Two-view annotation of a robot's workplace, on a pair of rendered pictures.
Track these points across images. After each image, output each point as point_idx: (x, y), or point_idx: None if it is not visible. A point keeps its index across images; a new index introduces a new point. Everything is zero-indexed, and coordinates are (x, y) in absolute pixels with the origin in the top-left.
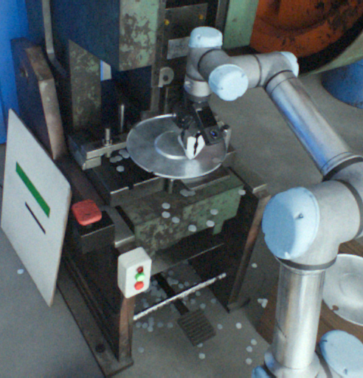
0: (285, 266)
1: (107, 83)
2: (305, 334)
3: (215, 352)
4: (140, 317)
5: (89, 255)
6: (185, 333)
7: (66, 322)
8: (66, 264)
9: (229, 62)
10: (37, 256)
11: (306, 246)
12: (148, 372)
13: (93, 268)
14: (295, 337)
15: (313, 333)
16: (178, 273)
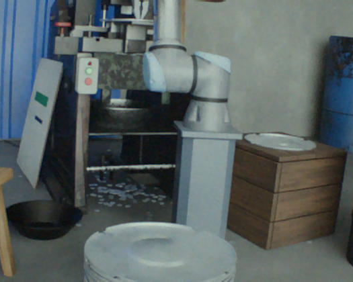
0: None
1: None
2: (167, 9)
3: (162, 219)
4: (97, 168)
5: (67, 121)
6: (132, 178)
7: (43, 195)
8: (54, 170)
9: None
10: (33, 152)
11: None
12: (98, 218)
13: (68, 131)
14: (161, 12)
15: (174, 12)
16: (147, 191)
